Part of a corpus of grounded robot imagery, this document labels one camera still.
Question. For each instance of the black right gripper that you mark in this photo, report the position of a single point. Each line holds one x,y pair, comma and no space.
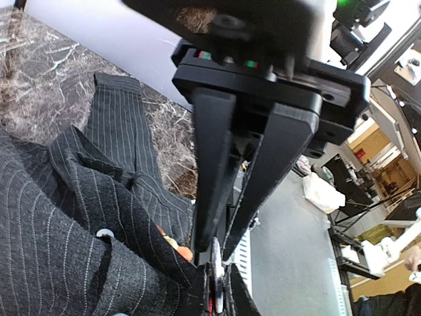
246,69

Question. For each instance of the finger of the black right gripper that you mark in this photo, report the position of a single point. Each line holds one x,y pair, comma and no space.
212,118

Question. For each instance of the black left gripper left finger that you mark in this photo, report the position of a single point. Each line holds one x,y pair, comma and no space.
205,296

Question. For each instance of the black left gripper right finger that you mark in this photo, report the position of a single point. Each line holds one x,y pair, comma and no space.
237,299

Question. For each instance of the dark pinstriped garment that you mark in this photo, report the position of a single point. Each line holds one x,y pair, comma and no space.
83,219

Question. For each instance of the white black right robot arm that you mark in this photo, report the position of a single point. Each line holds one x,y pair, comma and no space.
351,32

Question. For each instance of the white slotted cable duct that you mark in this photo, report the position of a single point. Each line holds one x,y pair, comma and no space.
242,258

